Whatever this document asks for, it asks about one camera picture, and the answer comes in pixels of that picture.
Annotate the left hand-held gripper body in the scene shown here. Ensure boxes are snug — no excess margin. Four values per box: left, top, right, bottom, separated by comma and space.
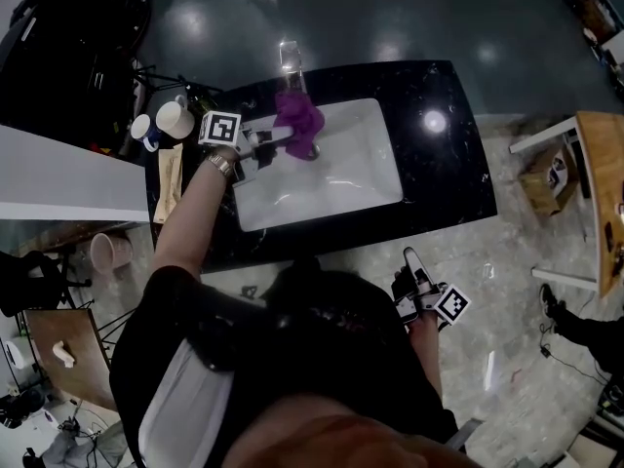
198, 110, 274, 185

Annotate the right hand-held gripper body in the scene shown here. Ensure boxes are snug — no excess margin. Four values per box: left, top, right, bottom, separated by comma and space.
391, 270, 473, 329

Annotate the purple cloth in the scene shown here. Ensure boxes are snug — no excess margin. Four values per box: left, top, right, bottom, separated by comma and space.
271, 89, 327, 164

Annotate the chrome faucet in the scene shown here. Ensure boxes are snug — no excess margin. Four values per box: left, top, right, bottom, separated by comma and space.
277, 40, 309, 98

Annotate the person's right forearm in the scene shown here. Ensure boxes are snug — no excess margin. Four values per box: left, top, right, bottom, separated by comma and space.
408, 312, 445, 399

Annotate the person's left forearm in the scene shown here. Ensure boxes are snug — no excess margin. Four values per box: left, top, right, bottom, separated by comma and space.
150, 161, 235, 282

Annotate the silver wristwatch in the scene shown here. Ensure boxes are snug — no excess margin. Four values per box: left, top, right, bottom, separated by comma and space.
204, 153, 236, 178

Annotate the blue white mug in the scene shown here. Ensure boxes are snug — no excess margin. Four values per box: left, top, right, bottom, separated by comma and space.
130, 113, 163, 154

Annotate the white sink basin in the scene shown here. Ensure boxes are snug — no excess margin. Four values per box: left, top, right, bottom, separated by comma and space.
231, 97, 405, 233

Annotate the black marble vanity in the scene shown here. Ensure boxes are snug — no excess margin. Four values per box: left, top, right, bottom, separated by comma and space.
144, 59, 498, 275

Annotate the person's black shirt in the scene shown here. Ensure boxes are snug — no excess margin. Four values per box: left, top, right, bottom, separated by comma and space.
109, 255, 459, 468

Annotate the cardboard box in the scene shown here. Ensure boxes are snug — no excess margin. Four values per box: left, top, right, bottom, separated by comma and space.
517, 143, 581, 217

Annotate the white partition panel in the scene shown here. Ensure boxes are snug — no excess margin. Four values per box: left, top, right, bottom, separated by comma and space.
0, 123, 151, 223

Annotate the pink wastebasket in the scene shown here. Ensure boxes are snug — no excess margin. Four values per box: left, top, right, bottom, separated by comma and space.
90, 231, 134, 276

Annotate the person's face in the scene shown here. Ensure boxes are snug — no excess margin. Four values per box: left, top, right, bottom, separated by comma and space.
233, 397, 484, 468

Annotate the light wooden desk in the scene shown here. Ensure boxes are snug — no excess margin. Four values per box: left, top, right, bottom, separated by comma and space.
509, 109, 624, 299

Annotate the black office chair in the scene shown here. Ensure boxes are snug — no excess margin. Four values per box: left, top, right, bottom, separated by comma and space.
0, 250, 94, 319

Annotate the person's grey white vest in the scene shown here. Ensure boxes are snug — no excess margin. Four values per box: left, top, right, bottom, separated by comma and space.
138, 333, 484, 468

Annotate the white crumpled tissue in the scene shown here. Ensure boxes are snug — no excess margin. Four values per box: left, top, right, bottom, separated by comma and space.
52, 340, 77, 370

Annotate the dark wooden shelf unit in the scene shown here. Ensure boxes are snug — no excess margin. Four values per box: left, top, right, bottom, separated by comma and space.
560, 0, 624, 87

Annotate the black floor cable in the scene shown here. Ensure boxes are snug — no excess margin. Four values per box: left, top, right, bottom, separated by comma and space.
538, 324, 610, 384

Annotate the dark wooden wire-leg table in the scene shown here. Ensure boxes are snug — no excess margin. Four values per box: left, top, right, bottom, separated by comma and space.
21, 298, 142, 411

